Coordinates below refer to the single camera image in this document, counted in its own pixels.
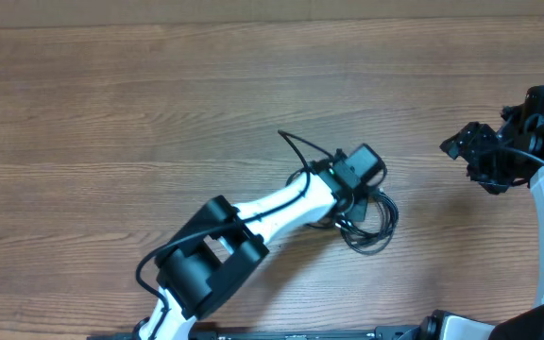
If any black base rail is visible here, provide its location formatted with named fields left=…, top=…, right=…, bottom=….
left=86, top=324, right=424, bottom=340

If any black cable bundle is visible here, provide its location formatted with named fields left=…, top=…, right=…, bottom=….
left=285, top=167, right=400, bottom=257

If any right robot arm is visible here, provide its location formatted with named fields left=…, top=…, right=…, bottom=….
left=412, top=85, right=544, bottom=339

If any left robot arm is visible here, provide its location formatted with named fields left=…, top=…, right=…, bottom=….
left=132, top=144, right=387, bottom=339

